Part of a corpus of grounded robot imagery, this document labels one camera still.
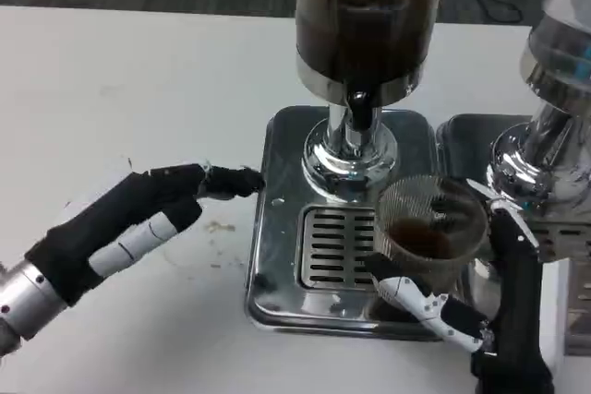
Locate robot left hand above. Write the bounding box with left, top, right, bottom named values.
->
left=25, top=161, right=265, bottom=307

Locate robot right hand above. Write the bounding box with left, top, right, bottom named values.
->
left=364, top=176, right=555, bottom=394

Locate clear ribbed glass cup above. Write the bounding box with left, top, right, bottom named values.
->
left=372, top=174, right=489, bottom=292

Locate slotted steel drip grid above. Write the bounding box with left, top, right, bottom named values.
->
left=530, top=221, right=591, bottom=264
left=297, top=204, right=385, bottom=292

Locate dispenser with clear tank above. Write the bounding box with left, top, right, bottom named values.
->
left=484, top=0, right=591, bottom=230

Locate black dispenser tap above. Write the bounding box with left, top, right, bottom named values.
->
left=346, top=89, right=373, bottom=133

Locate dispenser with brown drink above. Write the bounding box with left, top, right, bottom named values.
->
left=294, top=0, right=452, bottom=201

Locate black floor cable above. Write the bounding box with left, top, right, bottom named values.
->
left=475, top=0, right=528, bottom=24

